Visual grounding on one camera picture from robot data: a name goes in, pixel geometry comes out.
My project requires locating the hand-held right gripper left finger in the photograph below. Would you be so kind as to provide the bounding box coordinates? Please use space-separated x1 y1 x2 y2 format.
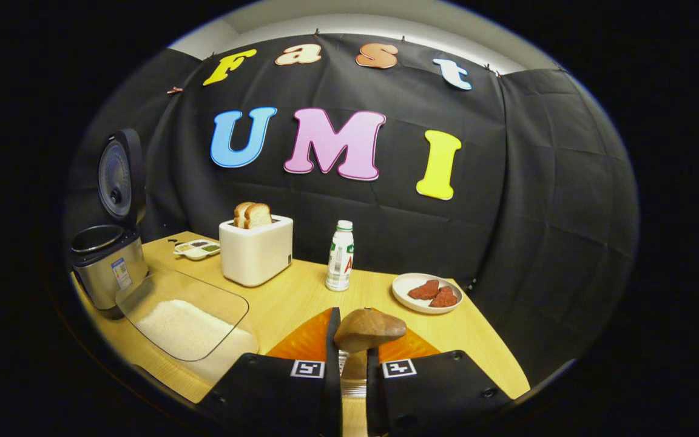
197 307 344 437

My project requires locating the white toaster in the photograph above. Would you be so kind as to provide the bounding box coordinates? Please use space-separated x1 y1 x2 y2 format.
219 215 294 287

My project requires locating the red meat slice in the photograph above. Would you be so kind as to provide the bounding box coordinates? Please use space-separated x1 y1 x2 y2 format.
429 286 458 308
408 280 440 300

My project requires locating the white compartment dish with beans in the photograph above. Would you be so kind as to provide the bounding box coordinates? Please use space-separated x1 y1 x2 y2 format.
173 239 221 261

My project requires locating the black backdrop cloth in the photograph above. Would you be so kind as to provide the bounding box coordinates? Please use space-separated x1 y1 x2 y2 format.
64 33 638 389

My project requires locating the wooden spoon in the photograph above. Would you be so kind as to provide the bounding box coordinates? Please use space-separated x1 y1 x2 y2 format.
334 308 408 383

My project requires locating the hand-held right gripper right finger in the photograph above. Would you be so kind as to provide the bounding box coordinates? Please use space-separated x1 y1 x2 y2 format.
365 328 511 437

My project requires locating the dark grey rice cooker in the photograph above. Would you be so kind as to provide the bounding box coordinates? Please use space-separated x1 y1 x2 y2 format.
69 129 149 319

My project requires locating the white plate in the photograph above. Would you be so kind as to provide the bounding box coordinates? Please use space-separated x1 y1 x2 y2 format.
392 273 464 314

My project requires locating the white milk bottle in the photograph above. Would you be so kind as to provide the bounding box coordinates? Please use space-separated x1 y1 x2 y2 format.
326 220 354 292

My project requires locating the white rice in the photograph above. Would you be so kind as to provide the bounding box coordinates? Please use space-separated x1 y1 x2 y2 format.
137 299 236 360

